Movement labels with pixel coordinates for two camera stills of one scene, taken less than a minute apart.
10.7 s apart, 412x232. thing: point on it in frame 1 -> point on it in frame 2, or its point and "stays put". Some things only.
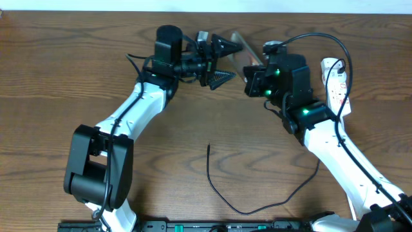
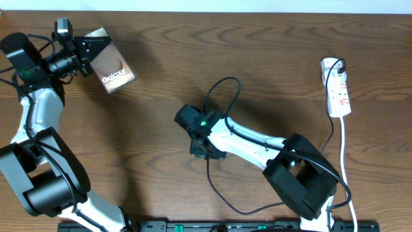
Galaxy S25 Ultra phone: x=245 y=57 -> x=110 y=66
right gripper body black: x=262 y=86 -> x=209 y=153
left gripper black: x=211 y=62 -> x=82 y=44
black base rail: x=197 y=226 stays put
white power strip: x=334 y=76 stays put
